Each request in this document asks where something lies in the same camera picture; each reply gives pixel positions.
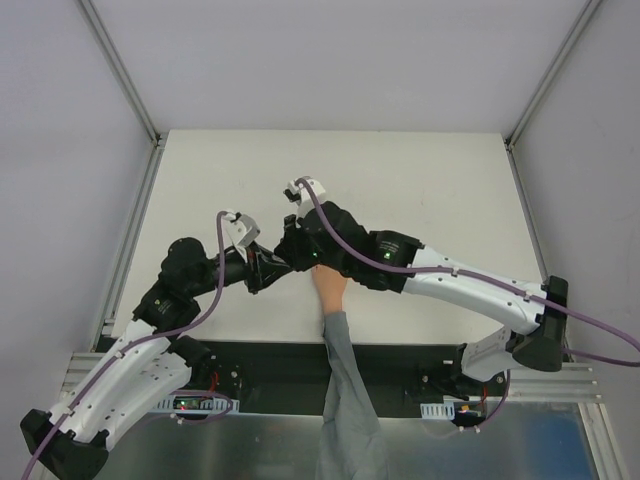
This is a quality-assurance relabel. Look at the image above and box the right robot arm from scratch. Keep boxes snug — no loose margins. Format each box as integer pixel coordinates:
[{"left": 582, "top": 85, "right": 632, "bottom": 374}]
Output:
[{"left": 275, "top": 197, "right": 568, "bottom": 395}]

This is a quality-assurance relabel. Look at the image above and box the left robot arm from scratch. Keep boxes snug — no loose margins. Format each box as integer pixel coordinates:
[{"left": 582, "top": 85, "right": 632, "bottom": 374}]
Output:
[{"left": 20, "top": 237, "right": 296, "bottom": 479}]

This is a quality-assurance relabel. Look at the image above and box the grey sleeve forearm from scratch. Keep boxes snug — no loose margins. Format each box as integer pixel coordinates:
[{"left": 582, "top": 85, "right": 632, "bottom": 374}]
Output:
[{"left": 315, "top": 311, "right": 390, "bottom": 479}]

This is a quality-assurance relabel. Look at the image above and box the mannequin hand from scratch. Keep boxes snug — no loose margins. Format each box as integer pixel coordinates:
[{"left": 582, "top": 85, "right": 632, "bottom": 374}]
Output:
[{"left": 311, "top": 265, "right": 347, "bottom": 315}]

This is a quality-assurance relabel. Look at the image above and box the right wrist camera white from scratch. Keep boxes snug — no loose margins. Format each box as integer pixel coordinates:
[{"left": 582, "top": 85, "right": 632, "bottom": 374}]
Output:
[{"left": 283, "top": 176, "right": 327, "bottom": 218}]

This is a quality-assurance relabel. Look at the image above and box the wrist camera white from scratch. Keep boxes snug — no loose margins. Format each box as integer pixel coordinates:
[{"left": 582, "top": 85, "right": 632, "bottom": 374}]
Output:
[
  {"left": 223, "top": 211, "right": 261, "bottom": 262},
  {"left": 283, "top": 176, "right": 327, "bottom": 218}
]

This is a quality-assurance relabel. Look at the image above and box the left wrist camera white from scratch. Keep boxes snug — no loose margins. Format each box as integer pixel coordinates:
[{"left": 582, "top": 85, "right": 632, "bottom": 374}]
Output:
[{"left": 223, "top": 211, "right": 261, "bottom": 262}]

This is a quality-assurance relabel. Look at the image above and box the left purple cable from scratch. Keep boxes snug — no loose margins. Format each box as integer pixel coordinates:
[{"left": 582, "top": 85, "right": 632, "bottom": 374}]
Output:
[{"left": 19, "top": 210, "right": 236, "bottom": 480}]

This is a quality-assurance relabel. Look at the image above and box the purple cable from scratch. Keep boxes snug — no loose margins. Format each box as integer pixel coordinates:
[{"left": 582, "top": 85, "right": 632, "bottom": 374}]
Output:
[
  {"left": 294, "top": 177, "right": 640, "bottom": 359},
  {"left": 19, "top": 210, "right": 236, "bottom": 480}
]

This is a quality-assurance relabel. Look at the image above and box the left white cable duct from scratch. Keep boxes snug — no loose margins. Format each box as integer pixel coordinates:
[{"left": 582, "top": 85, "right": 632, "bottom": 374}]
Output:
[{"left": 150, "top": 395, "right": 240, "bottom": 415}]

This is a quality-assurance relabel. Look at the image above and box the white cable duct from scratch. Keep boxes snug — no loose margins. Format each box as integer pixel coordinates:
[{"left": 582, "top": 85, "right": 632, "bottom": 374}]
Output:
[
  {"left": 150, "top": 395, "right": 240, "bottom": 415},
  {"left": 420, "top": 401, "right": 456, "bottom": 421}
]

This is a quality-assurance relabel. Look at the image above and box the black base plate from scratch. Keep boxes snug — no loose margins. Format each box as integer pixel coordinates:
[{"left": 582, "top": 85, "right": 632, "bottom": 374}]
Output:
[{"left": 94, "top": 339, "right": 566, "bottom": 419}]

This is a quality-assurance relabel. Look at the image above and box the right white cable duct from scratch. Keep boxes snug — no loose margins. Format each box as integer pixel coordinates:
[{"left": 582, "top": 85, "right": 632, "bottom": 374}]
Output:
[{"left": 420, "top": 401, "right": 456, "bottom": 421}]

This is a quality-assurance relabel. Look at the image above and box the aluminium rail bar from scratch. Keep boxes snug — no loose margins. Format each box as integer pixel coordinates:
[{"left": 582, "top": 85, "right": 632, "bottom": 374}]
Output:
[{"left": 61, "top": 352, "right": 604, "bottom": 404}]

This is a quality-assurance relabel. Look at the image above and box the left aluminium frame post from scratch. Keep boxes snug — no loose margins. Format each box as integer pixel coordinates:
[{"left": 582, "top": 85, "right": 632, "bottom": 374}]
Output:
[{"left": 75, "top": 0, "right": 163, "bottom": 146}]

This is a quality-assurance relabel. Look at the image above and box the aluminium frame post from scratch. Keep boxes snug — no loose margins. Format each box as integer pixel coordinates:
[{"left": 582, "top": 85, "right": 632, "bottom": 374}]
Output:
[
  {"left": 504, "top": 0, "right": 604, "bottom": 151},
  {"left": 75, "top": 0, "right": 163, "bottom": 146}
]

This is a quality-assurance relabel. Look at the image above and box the right aluminium frame post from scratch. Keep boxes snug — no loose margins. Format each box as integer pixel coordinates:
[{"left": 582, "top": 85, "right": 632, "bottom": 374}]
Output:
[{"left": 504, "top": 0, "right": 604, "bottom": 151}]

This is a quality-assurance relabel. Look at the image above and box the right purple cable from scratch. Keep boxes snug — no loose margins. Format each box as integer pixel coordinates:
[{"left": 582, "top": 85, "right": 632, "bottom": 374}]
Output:
[{"left": 294, "top": 177, "right": 640, "bottom": 359}]

